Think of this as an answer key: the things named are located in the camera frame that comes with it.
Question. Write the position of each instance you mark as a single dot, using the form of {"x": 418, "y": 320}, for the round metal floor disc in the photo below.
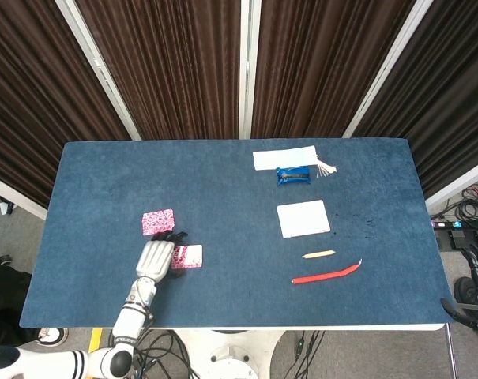
{"x": 51, "y": 335}

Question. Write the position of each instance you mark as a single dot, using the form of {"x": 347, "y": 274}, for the black shoe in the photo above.
{"x": 1, "y": 260}

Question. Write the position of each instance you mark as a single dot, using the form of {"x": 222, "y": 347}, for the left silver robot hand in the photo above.
{"x": 155, "y": 260}

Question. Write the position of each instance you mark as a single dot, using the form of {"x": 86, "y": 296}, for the white paper scrap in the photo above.
{"x": 4, "y": 207}

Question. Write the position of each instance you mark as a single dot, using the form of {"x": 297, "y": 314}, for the white screen frame post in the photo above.
{"x": 100, "y": 71}
{"x": 385, "y": 71}
{"x": 249, "y": 67}

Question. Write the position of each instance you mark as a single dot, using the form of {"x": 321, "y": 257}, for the long red sausage stick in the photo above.
{"x": 321, "y": 275}

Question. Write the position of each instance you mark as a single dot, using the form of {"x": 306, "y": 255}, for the white flat plastic case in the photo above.
{"x": 303, "y": 219}

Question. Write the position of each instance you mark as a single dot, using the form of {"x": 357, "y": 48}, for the blue zip pouch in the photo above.
{"x": 294, "y": 176}

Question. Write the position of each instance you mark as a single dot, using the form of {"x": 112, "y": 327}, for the brown curtain panel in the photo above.
{"x": 448, "y": 87}
{"x": 325, "y": 67}
{"x": 33, "y": 98}
{"x": 175, "y": 67}

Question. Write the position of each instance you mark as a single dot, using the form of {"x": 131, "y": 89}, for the black caster wheel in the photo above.
{"x": 464, "y": 290}

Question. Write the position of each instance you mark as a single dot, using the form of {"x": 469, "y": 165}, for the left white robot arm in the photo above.
{"x": 132, "y": 316}

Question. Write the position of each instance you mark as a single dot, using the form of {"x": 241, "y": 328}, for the blue velvet table cover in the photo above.
{"x": 238, "y": 197}

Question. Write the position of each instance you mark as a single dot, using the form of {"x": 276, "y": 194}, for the white tassel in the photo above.
{"x": 327, "y": 169}

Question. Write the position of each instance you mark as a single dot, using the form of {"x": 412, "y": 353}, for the yellow floor tape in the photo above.
{"x": 95, "y": 340}

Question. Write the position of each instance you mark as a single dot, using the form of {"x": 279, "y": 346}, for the grey table leg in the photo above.
{"x": 452, "y": 349}

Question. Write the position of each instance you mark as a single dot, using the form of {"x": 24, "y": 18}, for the beige sausage stick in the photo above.
{"x": 319, "y": 254}

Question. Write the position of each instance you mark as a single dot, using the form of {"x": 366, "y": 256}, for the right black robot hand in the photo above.
{"x": 454, "y": 312}

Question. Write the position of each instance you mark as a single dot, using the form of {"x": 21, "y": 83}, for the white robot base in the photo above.
{"x": 230, "y": 349}

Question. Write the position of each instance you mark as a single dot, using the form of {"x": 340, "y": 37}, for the white screen base rail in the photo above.
{"x": 460, "y": 185}
{"x": 13, "y": 195}

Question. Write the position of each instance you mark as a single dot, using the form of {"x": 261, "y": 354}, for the pink floral patterned box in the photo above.
{"x": 191, "y": 256}

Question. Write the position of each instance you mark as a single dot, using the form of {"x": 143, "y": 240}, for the black trouser leg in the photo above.
{"x": 3, "y": 300}

